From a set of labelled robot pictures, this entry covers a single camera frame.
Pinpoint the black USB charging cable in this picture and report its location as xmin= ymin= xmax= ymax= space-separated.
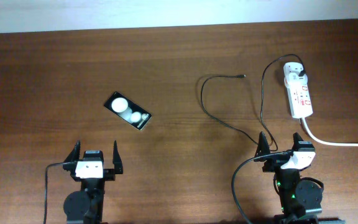
xmin=200 ymin=54 xmax=307 ymax=152

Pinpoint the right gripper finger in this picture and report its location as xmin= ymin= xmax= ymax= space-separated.
xmin=291 ymin=133 xmax=315 ymax=152
xmin=255 ymin=132 xmax=270 ymax=157

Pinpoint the black Galaxy flip phone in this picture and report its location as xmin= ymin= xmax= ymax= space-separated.
xmin=104 ymin=91 xmax=152 ymax=131

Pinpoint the white power strip cord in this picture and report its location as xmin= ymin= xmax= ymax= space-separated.
xmin=300 ymin=117 xmax=358 ymax=148

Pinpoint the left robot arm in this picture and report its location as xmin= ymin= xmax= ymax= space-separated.
xmin=63 ymin=141 xmax=124 ymax=223

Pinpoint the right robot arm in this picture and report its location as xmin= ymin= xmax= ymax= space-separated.
xmin=255 ymin=133 xmax=324 ymax=223

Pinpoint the white power strip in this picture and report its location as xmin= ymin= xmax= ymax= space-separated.
xmin=283 ymin=62 xmax=313 ymax=119

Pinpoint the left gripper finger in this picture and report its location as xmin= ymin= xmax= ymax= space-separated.
xmin=112 ymin=141 xmax=123 ymax=170
xmin=63 ymin=140 xmax=81 ymax=163

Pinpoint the white USB charger plug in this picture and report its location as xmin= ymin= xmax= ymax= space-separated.
xmin=284 ymin=70 xmax=308 ymax=88

